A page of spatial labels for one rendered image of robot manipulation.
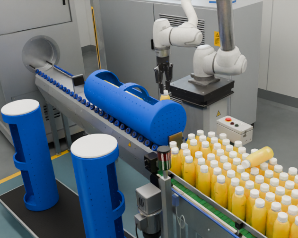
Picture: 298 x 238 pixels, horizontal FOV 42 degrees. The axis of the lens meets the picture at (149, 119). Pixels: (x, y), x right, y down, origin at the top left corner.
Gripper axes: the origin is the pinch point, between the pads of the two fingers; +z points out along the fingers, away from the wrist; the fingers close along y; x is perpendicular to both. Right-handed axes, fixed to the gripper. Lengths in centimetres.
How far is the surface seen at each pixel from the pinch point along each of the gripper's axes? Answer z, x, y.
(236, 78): 54, -81, -151
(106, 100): 16.2, -42.3, 19.3
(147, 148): 36.3, 1.6, 16.7
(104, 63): 20, -131, -28
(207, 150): 24.8, 41.8, 3.1
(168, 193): 28, 56, 42
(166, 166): 11, 57, 43
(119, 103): 13.2, -26.0, 18.1
